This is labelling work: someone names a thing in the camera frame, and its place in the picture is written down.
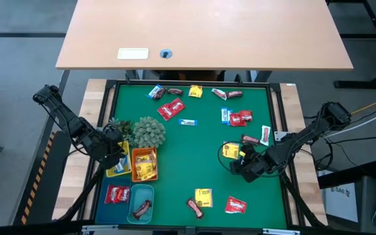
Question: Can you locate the light brown wooden desk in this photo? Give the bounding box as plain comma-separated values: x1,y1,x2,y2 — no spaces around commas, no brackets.
55,0,354,72

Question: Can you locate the white rectangular desk plate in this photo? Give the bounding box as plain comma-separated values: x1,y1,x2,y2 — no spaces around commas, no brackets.
117,47,150,61

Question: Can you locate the orange plastic basket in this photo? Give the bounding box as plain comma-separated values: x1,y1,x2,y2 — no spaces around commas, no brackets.
131,146,159,183

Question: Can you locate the black hazard striped floor mat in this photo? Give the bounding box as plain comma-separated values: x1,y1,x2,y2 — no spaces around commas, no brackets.
11,130,73,226

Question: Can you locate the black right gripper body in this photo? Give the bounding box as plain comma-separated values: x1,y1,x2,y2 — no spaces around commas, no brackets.
244,149,277,183

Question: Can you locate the silver metal bracket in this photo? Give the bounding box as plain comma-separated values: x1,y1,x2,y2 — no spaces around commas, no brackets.
82,224,120,234
262,228,302,235

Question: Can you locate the black frame strut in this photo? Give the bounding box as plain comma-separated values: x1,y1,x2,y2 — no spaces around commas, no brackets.
281,169,326,228
57,163,106,222

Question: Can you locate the white labelled box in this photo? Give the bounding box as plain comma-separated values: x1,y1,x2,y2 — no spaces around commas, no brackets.
324,181,360,223

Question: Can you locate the white cable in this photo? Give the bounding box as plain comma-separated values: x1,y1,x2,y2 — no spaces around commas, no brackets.
336,107,376,136

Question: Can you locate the clear teal plastic tray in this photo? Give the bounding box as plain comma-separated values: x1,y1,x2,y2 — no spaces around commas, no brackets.
127,183,155,225

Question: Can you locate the pale green succulent in pot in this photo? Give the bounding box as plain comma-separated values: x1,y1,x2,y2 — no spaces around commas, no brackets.
132,116,167,149

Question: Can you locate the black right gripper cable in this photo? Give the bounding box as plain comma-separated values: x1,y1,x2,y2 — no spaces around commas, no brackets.
216,140,275,180

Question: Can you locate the black side desk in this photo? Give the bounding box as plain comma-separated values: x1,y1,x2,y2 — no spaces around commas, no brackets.
318,161,376,190

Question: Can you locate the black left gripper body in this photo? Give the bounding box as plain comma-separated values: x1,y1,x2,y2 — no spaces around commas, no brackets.
86,127,127,165

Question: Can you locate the blue plastic tray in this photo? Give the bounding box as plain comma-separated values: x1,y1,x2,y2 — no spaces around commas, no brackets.
95,178,133,225

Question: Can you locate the dark brown candy wrapper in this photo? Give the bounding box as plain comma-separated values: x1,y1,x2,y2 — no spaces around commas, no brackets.
154,86,168,101

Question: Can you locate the red Skittles packet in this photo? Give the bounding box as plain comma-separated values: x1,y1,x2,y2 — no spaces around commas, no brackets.
157,103,175,122
168,97,187,115
116,185,131,203
238,109,253,122
229,112,247,127
104,184,119,204
224,195,248,215

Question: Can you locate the yellow extension cord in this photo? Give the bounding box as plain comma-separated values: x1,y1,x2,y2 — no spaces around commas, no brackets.
351,101,376,115

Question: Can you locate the white red candy bar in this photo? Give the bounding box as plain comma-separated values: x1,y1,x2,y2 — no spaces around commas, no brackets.
260,125,272,147
211,87,228,101

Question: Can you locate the black desk leg frame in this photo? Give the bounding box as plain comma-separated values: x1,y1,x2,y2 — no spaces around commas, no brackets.
326,0,376,89

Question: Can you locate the yellow plastic basket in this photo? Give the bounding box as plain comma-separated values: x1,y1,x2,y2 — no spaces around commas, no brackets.
105,140,133,179

